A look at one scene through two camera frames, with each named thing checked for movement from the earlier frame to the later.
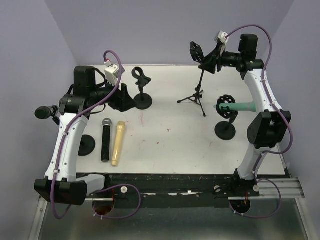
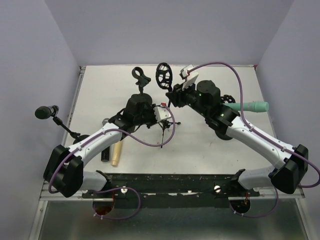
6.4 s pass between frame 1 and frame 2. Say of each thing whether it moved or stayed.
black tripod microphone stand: moved
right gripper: moved
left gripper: moved
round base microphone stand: stayed
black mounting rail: stayed
